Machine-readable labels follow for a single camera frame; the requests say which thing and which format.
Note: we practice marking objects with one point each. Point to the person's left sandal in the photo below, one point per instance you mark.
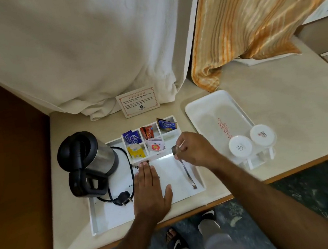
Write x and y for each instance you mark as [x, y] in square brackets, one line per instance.
[176, 243]

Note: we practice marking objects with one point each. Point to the person's right forearm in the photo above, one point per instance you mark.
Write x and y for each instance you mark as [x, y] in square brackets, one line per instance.
[269, 205]

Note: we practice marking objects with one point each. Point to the person's left thumb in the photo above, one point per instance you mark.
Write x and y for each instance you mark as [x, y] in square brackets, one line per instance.
[168, 194]

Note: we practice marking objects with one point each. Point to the person's right fingers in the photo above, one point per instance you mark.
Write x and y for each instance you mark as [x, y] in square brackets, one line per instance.
[183, 146]

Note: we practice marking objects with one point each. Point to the yellow sachet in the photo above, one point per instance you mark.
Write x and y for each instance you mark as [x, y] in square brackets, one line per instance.
[136, 152]

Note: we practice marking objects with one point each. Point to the blue sachet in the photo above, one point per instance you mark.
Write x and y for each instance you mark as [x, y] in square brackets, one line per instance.
[132, 138]

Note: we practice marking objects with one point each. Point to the white cup with plain lid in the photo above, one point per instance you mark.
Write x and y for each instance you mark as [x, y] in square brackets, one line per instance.
[241, 148]

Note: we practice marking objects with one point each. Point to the person's left forearm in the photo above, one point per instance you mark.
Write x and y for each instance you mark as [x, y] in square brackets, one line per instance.
[131, 246]

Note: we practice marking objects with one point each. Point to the person's sandal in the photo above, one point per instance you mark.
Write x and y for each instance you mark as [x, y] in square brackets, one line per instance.
[176, 243]
[208, 214]

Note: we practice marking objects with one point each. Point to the steel kettle with black lid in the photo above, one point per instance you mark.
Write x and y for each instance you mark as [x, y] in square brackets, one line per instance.
[81, 157]

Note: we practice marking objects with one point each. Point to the person's right hand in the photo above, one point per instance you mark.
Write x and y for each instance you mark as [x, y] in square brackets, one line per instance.
[198, 151]

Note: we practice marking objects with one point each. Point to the white curtain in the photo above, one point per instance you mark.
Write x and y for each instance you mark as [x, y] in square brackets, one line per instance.
[89, 48]

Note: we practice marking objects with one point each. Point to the person's grey trousers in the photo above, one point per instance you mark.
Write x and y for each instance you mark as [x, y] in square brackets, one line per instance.
[217, 241]

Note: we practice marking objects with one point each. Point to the orange striped curtain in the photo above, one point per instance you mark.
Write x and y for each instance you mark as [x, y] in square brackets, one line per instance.
[246, 17]

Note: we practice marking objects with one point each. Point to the steel teaspoon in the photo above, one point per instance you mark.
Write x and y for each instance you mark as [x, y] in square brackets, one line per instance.
[188, 173]

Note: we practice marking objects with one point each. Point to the cream notice card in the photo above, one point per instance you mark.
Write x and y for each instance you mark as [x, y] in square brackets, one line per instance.
[138, 101]

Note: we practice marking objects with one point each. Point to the person's left hand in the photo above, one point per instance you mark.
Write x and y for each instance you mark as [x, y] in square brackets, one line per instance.
[149, 196]

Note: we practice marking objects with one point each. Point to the white serving tray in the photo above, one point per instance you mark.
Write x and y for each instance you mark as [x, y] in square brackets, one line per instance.
[217, 119]

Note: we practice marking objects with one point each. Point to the white cup with red-print lid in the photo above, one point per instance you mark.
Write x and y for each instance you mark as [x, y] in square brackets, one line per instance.
[262, 135]

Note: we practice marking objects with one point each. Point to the blue and brown tea packet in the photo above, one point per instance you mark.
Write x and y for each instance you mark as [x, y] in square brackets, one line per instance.
[166, 125]

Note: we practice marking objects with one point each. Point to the white sachet with red label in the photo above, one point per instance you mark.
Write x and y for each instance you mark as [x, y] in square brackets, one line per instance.
[154, 145]

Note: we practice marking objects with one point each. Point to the person's right sandal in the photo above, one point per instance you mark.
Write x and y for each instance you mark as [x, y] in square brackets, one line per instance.
[208, 214]

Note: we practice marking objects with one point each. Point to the white compartment tray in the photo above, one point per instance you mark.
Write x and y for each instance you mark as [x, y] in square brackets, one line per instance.
[177, 184]

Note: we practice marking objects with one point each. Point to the brown wooden panel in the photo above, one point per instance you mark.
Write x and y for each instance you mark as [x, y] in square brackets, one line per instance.
[13, 183]

